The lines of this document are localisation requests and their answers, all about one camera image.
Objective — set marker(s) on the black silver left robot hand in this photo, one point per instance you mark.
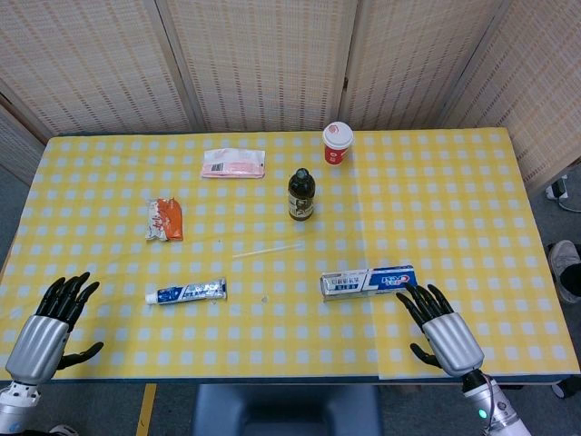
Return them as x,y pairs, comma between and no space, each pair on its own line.
38,338

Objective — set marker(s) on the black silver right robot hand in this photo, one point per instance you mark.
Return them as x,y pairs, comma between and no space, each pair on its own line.
449,340

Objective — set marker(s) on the blue white toothpaste box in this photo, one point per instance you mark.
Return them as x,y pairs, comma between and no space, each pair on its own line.
354,284

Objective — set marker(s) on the blue white toothpaste tube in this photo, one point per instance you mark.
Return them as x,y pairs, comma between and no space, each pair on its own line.
181,293

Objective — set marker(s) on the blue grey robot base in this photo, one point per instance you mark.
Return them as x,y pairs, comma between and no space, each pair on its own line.
286,411

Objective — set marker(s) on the yellow white checkered tablecloth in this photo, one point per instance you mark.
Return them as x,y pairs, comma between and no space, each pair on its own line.
454,218

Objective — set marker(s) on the yellow floor tape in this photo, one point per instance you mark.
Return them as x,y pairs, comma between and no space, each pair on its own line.
146,411

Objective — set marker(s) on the grey white shoe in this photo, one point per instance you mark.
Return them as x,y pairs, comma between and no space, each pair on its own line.
565,268

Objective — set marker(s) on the orange white snack bag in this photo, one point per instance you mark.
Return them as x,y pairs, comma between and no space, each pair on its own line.
165,220

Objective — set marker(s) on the white power strip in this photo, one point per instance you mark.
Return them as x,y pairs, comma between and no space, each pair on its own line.
558,187

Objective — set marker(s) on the thin pale straw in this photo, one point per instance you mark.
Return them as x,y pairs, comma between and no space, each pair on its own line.
268,250

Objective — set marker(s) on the dark glass bottle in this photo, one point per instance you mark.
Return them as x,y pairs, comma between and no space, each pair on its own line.
301,197

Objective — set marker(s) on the red paper cup white lid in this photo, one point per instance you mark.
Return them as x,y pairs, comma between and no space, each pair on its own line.
337,147

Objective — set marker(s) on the pink white flat packet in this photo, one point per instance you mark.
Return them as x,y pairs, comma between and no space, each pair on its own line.
233,164

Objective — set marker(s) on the beige woven folding screen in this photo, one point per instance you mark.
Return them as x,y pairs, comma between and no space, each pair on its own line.
272,59

